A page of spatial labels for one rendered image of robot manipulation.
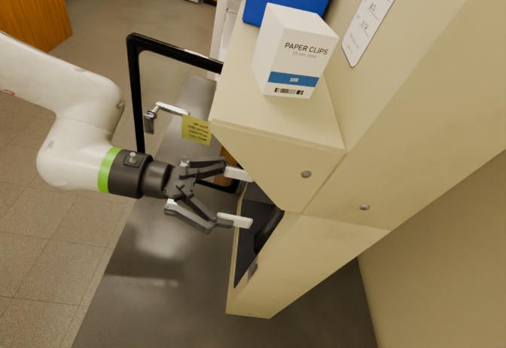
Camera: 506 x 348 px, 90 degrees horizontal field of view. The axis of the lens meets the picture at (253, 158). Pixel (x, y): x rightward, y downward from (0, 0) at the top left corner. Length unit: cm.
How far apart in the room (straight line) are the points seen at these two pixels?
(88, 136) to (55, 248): 137
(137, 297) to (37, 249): 126
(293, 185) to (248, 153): 6
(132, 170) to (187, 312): 36
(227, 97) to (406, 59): 13
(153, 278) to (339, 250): 49
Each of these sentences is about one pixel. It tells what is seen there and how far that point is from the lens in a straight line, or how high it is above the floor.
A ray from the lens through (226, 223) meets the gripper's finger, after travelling 50.
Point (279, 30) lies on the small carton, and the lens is 22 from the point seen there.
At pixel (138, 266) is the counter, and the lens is 74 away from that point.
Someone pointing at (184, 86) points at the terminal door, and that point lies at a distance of 58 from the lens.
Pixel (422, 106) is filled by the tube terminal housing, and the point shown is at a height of 156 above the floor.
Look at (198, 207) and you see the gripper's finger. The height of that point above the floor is 120.
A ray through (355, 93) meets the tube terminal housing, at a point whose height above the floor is 154.
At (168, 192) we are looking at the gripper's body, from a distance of 52.
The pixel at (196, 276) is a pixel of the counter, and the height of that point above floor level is 94.
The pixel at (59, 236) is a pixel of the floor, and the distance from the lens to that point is 192.
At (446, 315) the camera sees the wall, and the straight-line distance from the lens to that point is 74.
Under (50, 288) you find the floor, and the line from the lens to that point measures 181.
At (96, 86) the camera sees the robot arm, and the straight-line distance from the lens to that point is 58.
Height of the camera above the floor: 163
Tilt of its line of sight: 45 degrees down
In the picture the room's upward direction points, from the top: 21 degrees clockwise
